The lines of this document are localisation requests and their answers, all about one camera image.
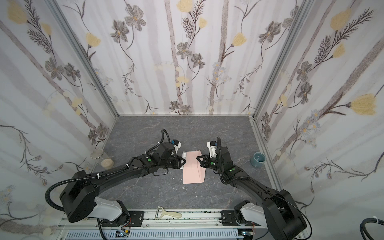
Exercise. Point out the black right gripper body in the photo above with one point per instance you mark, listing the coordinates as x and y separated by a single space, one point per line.
210 161

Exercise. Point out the teal ceramic cup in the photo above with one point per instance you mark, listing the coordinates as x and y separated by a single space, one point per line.
258 159

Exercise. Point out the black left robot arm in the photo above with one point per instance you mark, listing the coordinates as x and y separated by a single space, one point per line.
78 197

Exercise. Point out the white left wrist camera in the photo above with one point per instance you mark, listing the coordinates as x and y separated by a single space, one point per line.
177 145

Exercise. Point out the aluminium mounting rail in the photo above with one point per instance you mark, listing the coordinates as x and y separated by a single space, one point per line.
240 223

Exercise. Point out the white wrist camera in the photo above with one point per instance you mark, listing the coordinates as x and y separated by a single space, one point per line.
177 145
212 146

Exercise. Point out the cream vegetable peeler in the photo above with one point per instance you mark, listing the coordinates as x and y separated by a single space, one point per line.
161 212

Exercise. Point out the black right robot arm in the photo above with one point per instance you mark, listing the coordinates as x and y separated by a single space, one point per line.
283 218

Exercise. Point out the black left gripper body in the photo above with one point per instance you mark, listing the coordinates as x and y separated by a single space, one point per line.
176 161

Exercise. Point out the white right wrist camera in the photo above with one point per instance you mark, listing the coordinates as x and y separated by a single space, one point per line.
212 146

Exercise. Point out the pink paper envelope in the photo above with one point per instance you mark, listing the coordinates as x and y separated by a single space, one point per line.
193 173

